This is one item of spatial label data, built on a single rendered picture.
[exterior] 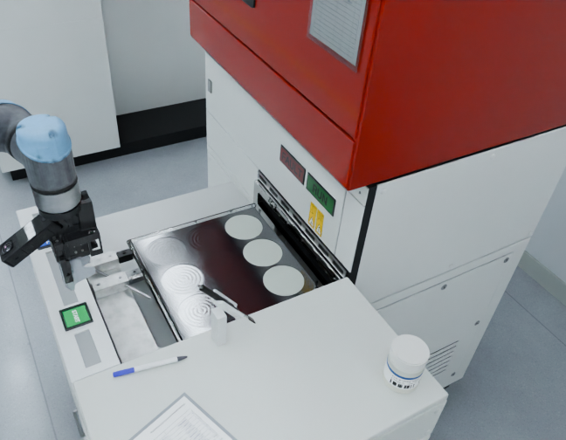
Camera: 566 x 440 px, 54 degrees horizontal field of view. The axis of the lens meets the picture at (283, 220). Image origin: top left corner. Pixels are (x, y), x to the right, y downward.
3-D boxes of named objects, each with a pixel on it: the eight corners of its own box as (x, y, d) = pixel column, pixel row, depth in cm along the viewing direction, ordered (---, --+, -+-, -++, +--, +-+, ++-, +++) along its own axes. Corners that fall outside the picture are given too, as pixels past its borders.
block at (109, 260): (115, 257, 139) (113, 249, 138) (120, 266, 137) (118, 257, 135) (83, 267, 136) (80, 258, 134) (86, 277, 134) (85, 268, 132)
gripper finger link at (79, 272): (100, 291, 109) (93, 257, 103) (70, 301, 107) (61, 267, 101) (96, 280, 111) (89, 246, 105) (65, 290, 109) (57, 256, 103)
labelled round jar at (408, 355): (403, 358, 112) (413, 328, 106) (425, 385, 108) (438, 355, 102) (374, 371, 109) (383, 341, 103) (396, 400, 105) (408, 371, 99)
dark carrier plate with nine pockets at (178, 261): (253, 208, 156) (253, 206, 156) (320, 291, 134) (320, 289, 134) (134, 244, 142) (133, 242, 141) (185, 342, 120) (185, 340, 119)
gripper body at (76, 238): (104, 257, 104) (94, 206, 96) (57, 271, 100) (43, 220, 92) (93, 232, 108) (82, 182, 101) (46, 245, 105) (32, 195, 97)
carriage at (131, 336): (115, 264, 142) (114, 256, 140) (168, 374, 119) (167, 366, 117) (84, 273, 139) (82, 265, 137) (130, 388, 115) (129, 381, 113)
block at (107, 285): (125, 278, 134) (124, 270, 132) (129, 288, 132) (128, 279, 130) (92, 289, 131) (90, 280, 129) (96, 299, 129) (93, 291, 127)
